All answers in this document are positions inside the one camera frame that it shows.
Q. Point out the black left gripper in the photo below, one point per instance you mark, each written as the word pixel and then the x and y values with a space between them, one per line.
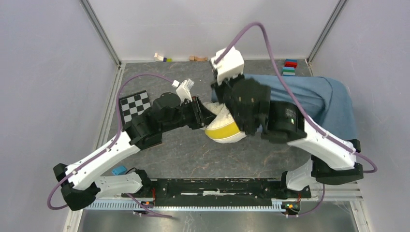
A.
pixel 204 115

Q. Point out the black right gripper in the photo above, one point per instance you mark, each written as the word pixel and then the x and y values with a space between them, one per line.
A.
pixel 226 83

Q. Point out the white pillow with yellow side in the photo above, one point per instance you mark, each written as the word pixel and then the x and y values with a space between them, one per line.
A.
pixel 223 128

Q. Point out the blue fabric pillowcase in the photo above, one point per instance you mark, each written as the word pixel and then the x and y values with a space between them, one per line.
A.
pixel 326 101

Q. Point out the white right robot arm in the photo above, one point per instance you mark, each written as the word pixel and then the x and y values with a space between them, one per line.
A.
pixel 333 160

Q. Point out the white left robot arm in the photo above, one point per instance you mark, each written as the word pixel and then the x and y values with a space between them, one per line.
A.
pixel 82 182

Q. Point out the blue green white block stack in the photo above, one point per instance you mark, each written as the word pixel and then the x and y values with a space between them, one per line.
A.
pixel 288 71

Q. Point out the red and blue block stack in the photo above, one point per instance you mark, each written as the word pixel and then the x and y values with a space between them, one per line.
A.
pixel 291 63

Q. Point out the small wooden toy piece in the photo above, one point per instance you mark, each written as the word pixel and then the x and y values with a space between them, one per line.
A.
pixel 198 59

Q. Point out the black white checkerboard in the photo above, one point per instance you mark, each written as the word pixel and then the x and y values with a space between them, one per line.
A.
pixel 133 105

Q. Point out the small white coloured toy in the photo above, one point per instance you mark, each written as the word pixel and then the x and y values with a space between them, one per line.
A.
pixel 160 58

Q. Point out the small light blue block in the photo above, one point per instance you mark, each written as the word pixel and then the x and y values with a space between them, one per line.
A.
pixel 120 170

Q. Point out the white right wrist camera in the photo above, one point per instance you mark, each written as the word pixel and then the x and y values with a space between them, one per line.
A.
pixel 229 67

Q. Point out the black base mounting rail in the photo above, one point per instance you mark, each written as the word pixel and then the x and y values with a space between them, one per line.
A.
pixel 218 192

